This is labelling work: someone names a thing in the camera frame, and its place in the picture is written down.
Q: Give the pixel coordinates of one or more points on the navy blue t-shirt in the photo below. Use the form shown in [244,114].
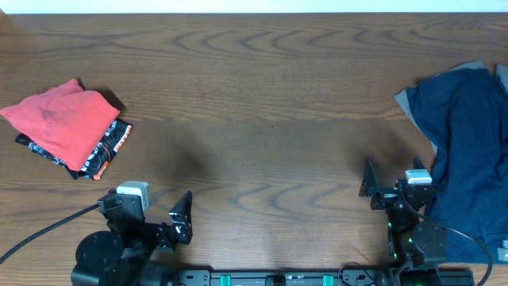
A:
[471,198]

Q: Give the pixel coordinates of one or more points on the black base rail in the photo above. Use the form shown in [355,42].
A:
[344,277]

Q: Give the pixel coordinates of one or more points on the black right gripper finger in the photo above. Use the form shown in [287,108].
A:
[417,164]
[369,182]

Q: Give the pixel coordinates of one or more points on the black printed folded t-shirt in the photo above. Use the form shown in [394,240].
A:
[100,158]

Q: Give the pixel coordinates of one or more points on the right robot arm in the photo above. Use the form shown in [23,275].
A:
[417,245]

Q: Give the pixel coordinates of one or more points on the red soccer t-shirt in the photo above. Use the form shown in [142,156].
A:
[67,121]

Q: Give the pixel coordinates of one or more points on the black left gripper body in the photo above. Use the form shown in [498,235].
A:
[155,235]

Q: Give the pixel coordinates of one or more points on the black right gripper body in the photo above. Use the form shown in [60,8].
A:
[385,199]

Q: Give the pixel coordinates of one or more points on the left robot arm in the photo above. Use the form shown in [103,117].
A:
[121,254]

